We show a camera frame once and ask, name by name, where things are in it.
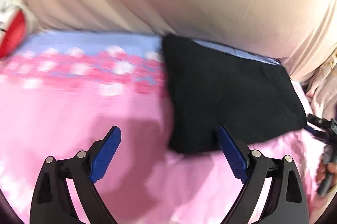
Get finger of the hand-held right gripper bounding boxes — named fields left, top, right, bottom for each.
left=305, top=114, right=337, bottom=143

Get pink floral bed sheet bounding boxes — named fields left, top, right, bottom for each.
left=0, top=31, right=325, bottom=224

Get white face print pillow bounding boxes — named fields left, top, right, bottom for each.
left=0, top=0, right=37, bottom=59

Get person's right hand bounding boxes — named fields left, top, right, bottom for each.
left=315, top=161, right=337, bottom=184

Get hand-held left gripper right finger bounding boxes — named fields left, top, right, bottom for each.
left=215, top=125, right=310, bottom=224

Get black pants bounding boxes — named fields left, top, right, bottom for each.
left=161, top=33, right=308, bottom=154

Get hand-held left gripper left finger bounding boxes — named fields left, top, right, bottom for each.
left=29, top=125, right=122, bottom=224

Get pale wrinkled cloth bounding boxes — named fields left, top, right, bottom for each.
left=303, top=48, right=337, bottom=121

